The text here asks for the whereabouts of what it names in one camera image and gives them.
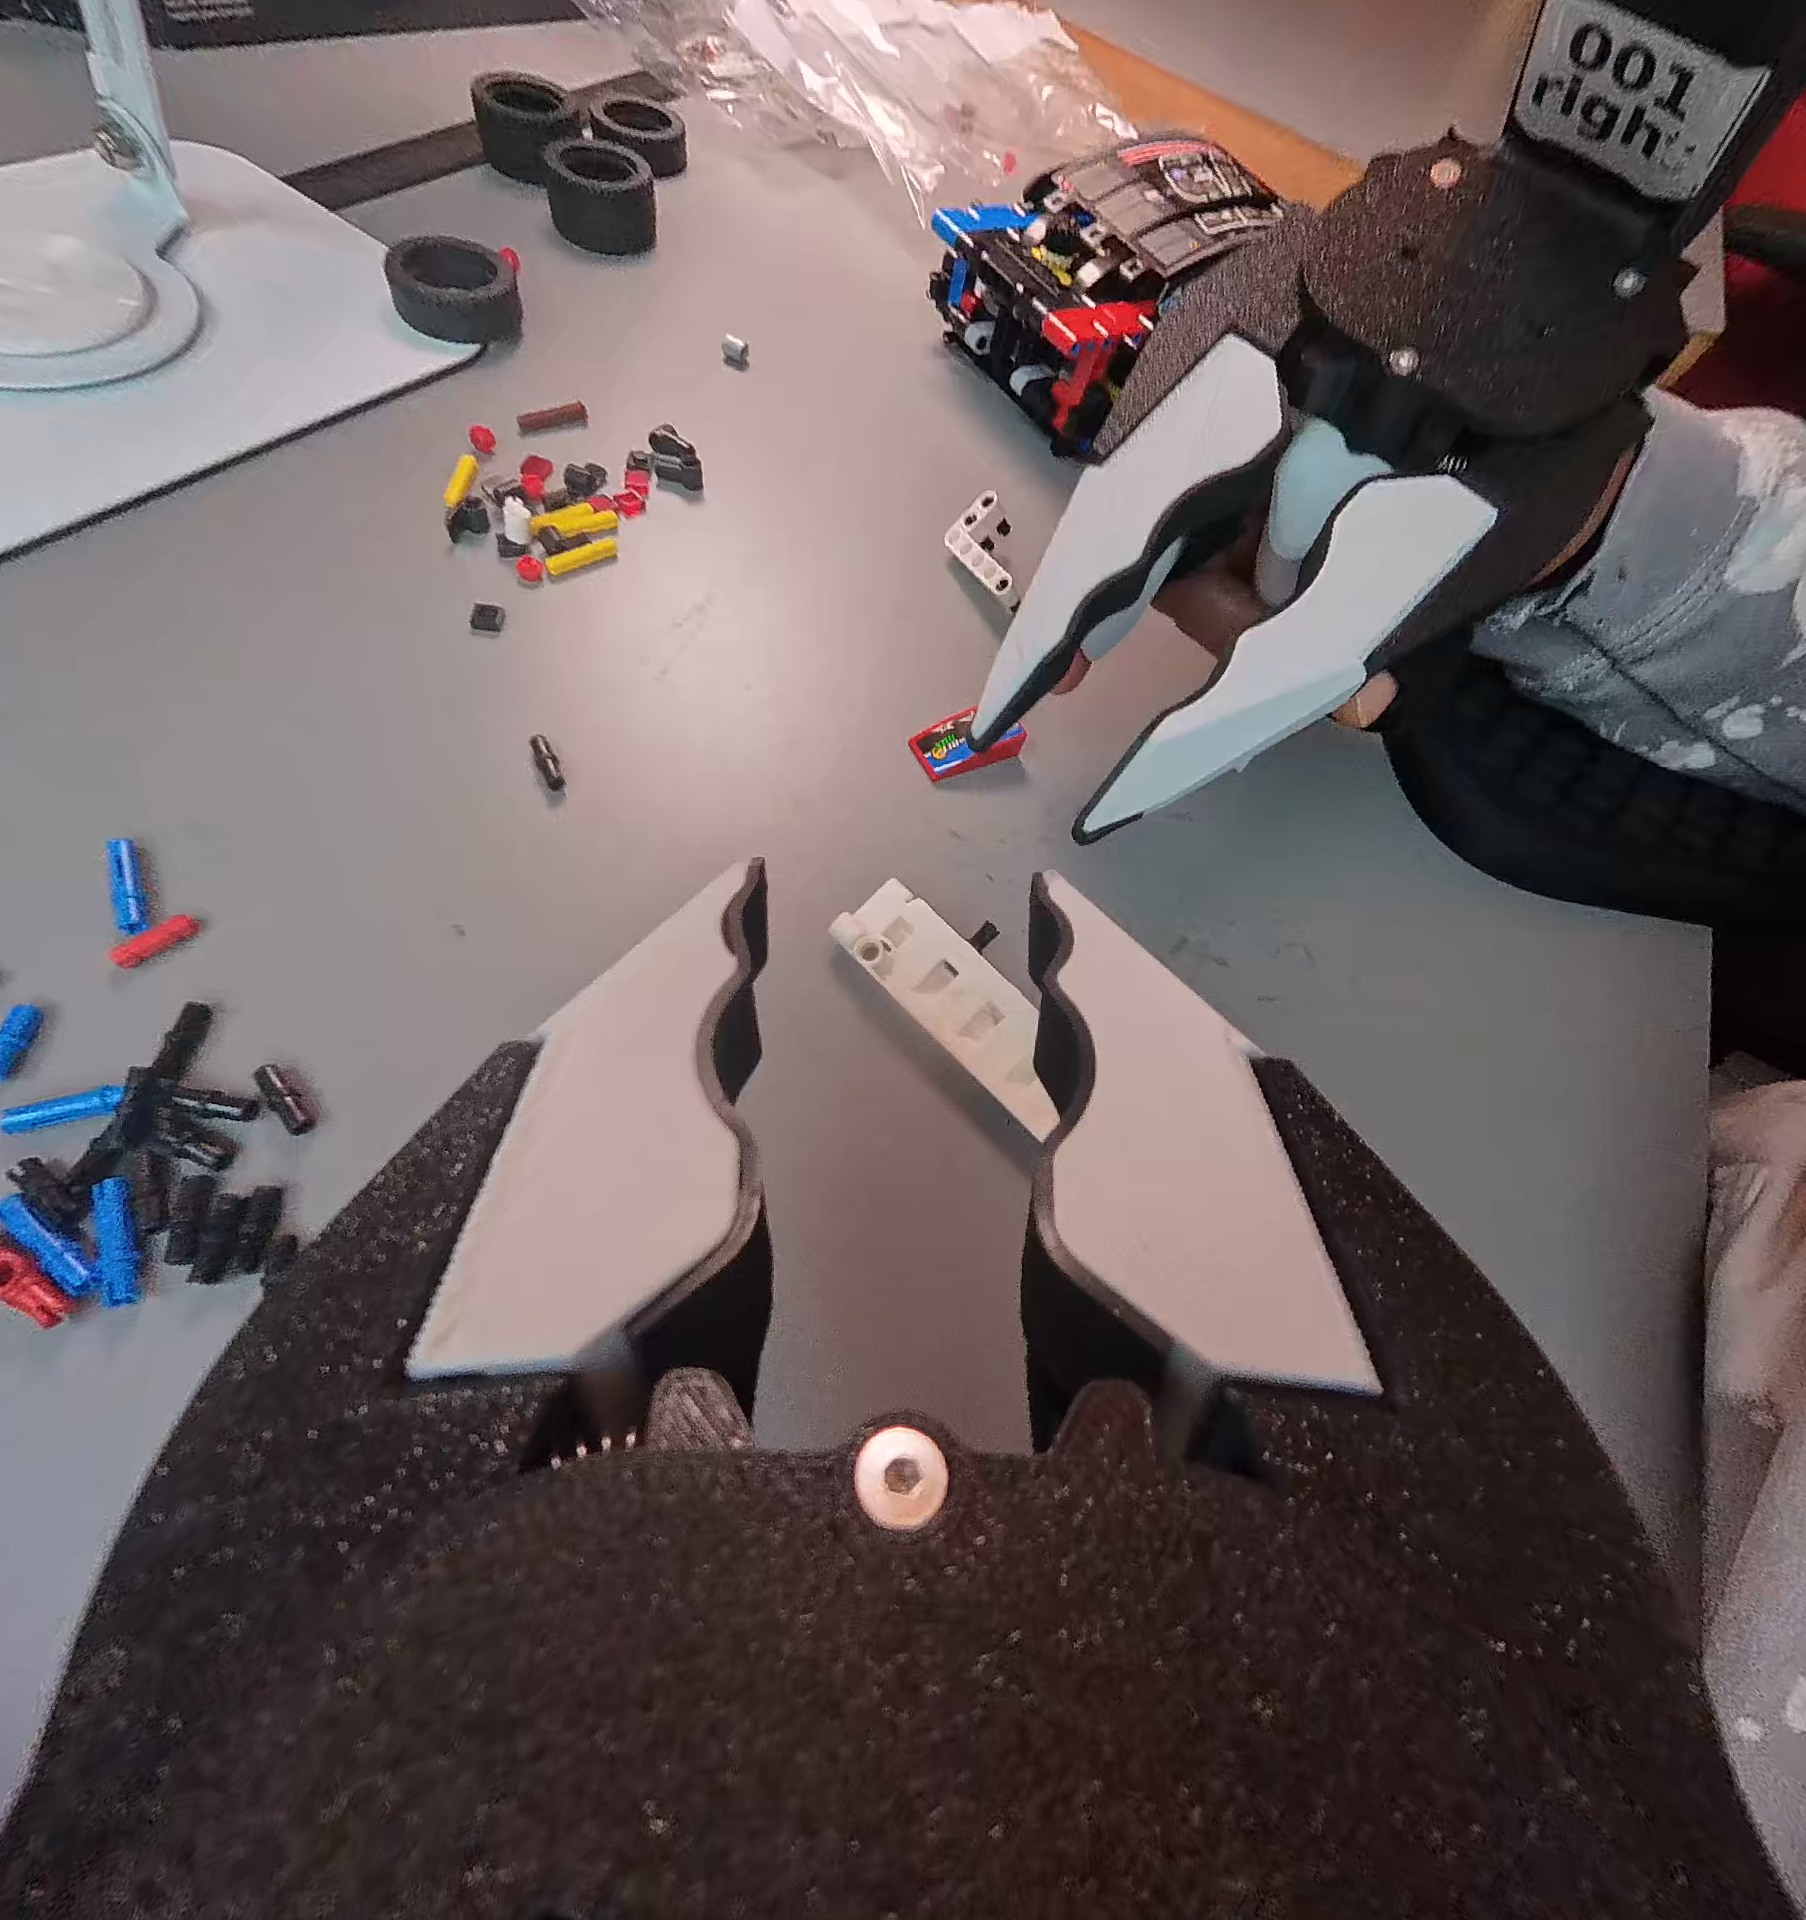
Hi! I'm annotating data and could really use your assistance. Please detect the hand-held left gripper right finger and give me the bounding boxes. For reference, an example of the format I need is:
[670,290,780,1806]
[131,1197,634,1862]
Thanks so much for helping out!
[1026,870,1385,1455]

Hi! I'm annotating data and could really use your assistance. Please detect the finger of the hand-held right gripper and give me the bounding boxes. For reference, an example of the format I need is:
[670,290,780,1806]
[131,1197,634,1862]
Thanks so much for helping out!
[967,333,1292,754]
[1071,471,1502,849]

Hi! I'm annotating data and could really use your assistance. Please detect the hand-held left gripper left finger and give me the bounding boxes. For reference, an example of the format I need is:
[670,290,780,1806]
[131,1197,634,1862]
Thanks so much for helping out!
[406,854,776,1454]

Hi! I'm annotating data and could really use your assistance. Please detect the red printed tile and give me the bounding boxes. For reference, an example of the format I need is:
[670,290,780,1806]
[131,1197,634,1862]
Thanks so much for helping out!
[904,702,1029,785]

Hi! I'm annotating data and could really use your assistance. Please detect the person's right forearm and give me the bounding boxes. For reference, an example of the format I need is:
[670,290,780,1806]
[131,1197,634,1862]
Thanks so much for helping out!
[1470,386,1806,787]

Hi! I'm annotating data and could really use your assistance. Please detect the grey desk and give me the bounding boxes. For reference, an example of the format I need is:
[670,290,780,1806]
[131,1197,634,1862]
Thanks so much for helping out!
[0,0,1718,1703]

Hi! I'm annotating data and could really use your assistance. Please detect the black desk mat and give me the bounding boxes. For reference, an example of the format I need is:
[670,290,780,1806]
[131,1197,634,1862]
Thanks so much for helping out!
[279,66,696,213]

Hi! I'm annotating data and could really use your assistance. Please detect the person's right hand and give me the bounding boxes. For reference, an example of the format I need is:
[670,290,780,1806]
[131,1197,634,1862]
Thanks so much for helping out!
[1053,527,1402,732]

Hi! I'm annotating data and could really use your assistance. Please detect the white angled beam brick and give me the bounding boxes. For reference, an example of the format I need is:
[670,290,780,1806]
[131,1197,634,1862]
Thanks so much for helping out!
[943,489,1024,615]

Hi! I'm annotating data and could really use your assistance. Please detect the brick-built toy car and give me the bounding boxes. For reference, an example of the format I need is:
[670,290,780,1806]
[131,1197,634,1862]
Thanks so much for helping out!
[927,128,1298,462]

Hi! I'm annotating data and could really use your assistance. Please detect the red plastic chair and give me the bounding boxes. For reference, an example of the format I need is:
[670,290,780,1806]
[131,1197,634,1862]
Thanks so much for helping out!
[1710,41,1806,456]

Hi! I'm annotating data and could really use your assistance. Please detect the pile of small connector pins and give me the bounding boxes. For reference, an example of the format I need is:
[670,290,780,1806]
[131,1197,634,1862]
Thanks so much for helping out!
[0,833,320,1330]

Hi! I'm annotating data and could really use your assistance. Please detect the clear plastic bags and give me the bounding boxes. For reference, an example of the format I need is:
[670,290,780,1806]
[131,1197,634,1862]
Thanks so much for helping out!
[570,0,1102,199]

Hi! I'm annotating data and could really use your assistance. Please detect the pile of yellow red black bricks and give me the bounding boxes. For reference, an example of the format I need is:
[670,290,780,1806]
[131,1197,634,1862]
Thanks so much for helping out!
[440,421,708,583]

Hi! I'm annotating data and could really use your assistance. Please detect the person's torso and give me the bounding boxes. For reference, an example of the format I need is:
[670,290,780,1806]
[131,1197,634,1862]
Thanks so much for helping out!
[1702,1050,1806,1920]

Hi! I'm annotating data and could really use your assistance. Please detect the white stand bracket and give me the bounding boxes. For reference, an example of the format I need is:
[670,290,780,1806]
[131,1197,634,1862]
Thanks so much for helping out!
[69,0,195,244]

